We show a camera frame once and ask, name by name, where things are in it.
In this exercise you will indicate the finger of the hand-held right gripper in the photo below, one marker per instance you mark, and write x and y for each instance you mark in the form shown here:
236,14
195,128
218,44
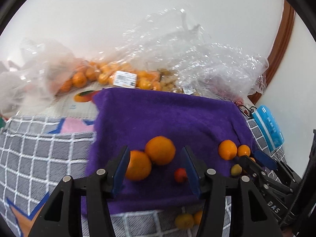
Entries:
265,160
249,165

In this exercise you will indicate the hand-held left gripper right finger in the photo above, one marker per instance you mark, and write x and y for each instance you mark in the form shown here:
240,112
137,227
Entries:
191,171

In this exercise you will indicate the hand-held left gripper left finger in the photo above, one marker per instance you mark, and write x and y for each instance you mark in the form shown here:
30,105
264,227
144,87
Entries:
121,171

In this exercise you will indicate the orange mandarin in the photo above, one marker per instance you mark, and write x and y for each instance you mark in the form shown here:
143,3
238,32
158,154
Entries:
198,217
160,150
138,165
227,149
252,159
243,150

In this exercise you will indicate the small red tomato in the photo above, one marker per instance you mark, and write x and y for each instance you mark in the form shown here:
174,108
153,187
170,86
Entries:
180,175

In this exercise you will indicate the small yellow-green citrus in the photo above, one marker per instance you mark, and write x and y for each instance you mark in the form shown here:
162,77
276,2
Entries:
184,221
236,169

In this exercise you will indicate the purple towel covered tray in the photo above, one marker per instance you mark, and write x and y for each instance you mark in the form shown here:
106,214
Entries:
160,118

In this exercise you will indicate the blue tissue pack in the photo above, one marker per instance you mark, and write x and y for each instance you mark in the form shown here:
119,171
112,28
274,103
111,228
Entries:
267,126

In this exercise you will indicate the plastic bag of red tomatoes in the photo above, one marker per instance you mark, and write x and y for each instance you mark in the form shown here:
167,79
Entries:
246,109

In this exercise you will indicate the cardboard box with orange print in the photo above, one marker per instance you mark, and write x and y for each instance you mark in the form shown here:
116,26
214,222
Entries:
74,103

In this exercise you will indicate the grey grid blanket with stars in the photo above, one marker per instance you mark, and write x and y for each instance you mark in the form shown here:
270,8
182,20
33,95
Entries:
37,153

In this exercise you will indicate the clear bag of red tomatoes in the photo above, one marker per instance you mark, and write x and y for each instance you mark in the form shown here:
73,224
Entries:
234,74

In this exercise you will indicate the labelled clear bag of mandarins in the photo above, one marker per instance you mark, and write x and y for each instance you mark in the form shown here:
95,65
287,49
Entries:
153,54

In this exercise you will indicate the white plastic bag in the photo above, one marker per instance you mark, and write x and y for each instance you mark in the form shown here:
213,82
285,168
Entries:
14,86

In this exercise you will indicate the brown wooden door frame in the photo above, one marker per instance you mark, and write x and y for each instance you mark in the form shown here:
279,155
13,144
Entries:
284,42

